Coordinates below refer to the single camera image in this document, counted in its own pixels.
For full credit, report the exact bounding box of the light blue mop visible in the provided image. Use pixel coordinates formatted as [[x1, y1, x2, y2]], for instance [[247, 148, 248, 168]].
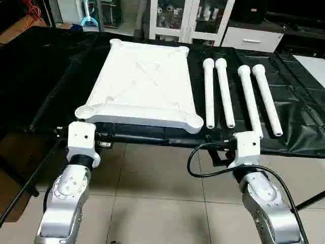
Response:
[[81, 0, 100, 29]]

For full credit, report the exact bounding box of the black work mat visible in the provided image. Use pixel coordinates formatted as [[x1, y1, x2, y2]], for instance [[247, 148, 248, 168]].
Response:
[[0, 25, 325, 158]]

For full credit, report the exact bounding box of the white drawer unit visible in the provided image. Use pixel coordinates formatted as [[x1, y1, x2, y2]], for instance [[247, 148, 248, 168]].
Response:
[[221, 25, 285, 53]]

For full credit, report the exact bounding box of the white plastic table leg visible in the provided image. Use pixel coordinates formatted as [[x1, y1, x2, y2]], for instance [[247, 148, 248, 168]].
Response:
[[203, 58, 216, 129], [214, 58, 236, 129], [237, 65, 264, 139], [251, 64, 283, 137]]

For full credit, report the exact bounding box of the white flat sheet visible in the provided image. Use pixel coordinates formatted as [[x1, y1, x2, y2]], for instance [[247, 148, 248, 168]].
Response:
[[294, 53, 325, 88]]

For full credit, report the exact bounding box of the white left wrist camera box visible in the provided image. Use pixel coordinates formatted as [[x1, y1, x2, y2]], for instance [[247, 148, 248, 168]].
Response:
[[67, 121, 102, 168]]

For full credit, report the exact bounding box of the white plastic table top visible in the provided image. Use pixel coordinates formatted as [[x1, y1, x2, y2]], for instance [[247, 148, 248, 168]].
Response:
[[75, 39, 204, 135]]

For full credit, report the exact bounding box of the white glass door cabinet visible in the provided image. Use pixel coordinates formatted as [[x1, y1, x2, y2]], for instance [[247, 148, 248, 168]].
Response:
[[149, 0, 236, 46]]

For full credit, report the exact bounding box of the black tv cabinet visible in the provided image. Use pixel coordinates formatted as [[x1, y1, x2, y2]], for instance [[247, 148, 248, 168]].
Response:
[[226, 0, 325, 56]]

